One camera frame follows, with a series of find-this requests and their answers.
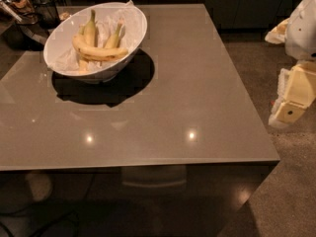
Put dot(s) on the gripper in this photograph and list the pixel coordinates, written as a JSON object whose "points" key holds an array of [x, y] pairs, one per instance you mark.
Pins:
{"points": [[302, 34]]}

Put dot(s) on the long curved yellow banana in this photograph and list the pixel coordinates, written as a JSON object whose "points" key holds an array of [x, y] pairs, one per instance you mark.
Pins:
{"points": [[97, 53]]}

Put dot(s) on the black wire basket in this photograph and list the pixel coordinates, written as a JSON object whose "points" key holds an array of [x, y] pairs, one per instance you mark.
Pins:
{"points": [[48, 12]]}

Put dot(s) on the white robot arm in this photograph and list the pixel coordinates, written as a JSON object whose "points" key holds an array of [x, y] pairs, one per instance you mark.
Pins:
{"points": [[298, 34]]}

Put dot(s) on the upright yellow banana left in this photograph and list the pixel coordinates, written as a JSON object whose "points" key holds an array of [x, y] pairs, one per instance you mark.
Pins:
{"points": [[89, 33]]}

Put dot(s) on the upright yellow banana right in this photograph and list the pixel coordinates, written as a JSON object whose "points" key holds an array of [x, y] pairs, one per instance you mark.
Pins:
{"points": [[113, 40]]}

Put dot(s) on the upright yellow banana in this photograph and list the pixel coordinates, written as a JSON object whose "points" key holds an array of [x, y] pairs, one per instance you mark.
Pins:
{"points": [[89, 33], [113, 40]]}

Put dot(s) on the white paper bowl liner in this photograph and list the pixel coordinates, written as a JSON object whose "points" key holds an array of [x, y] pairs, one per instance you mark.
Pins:
{"points": [[131, 23]]}

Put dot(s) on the white tilted bowl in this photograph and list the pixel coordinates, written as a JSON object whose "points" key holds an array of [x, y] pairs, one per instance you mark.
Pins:
{"points": [[65, 30]]}

